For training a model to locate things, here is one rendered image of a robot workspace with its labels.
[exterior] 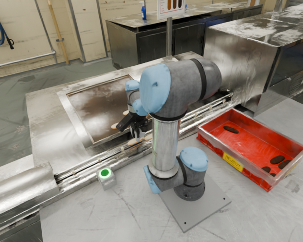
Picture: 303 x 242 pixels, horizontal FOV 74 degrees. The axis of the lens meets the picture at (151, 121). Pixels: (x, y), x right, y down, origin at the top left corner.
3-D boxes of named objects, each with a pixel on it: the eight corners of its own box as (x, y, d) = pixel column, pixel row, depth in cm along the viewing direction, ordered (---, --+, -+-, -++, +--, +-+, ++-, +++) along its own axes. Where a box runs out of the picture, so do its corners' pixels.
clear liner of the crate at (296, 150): (269, 195, 93) (276, 183, 87) (193, 138, 125) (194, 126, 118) (304, 161, 108) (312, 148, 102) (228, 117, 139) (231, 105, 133)
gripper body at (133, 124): (148, 127, 112) (147, 109, 104) (134, 133, 108) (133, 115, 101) (141, 120, 117) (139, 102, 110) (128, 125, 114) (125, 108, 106)
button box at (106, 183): (104, 196, 101) (99, 183, 94) (98, 184, 106) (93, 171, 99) (119, 187, 104) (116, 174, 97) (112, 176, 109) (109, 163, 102)
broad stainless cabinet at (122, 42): (140, 97, 319) (134, 27, 255) (112, 73, 388) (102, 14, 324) (225, 65, 397) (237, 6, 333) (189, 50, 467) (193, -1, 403)
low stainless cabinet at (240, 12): (217, 53, 449) (224, 12, 399) (191, 43, 506) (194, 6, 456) (254, 41, 502) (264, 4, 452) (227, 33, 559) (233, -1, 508)
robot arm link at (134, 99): (159, 98, 87) (150, 87, 95) (134, 104, 84) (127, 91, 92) (159, 113, 92) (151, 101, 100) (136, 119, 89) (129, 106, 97)
